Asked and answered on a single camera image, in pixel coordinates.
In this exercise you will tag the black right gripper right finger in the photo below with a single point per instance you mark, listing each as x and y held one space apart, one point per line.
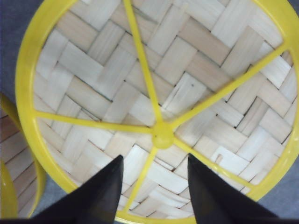
216 202

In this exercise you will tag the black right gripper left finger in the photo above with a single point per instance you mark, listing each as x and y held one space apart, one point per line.
95 202

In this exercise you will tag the woven bamboo steamer lid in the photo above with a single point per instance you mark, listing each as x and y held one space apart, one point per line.
154 81

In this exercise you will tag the bottom bamboo steamer basket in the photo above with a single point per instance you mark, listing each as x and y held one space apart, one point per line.
22 178

